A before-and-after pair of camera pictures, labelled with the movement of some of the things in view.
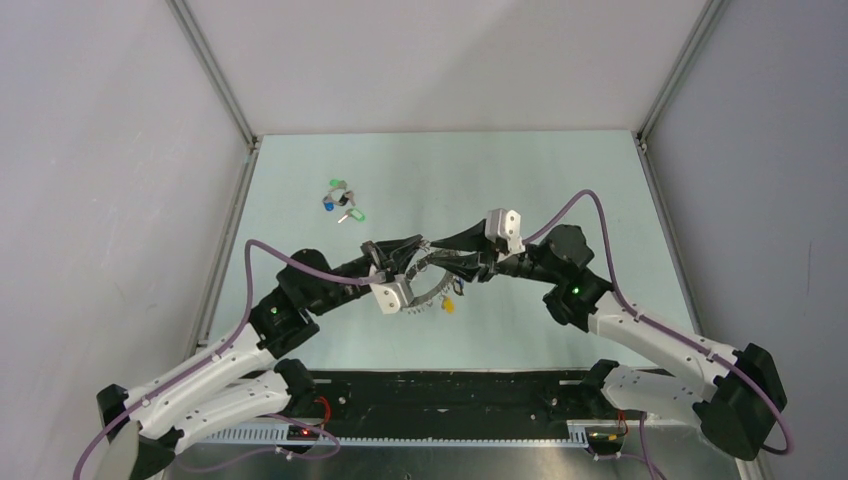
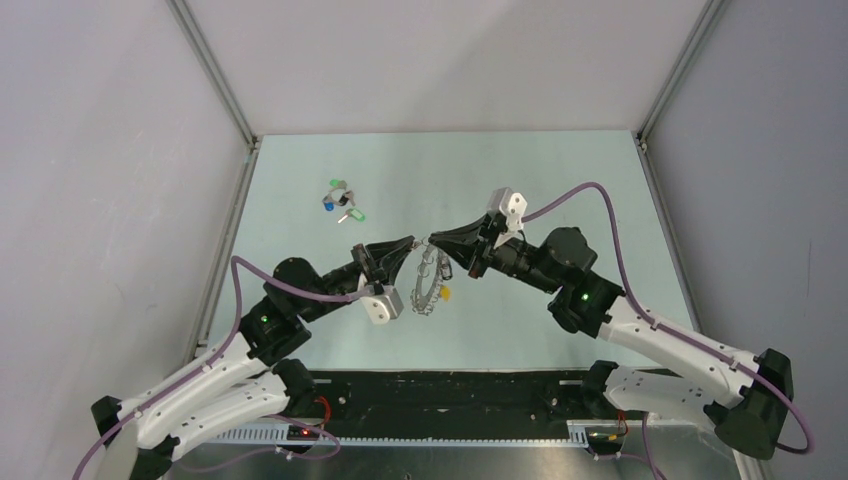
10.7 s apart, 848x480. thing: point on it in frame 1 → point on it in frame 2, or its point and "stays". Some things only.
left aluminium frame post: (222, 84) stays
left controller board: (300, 432) stays
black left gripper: (391, 256) stays
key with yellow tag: (449, 306) → (445, 293)
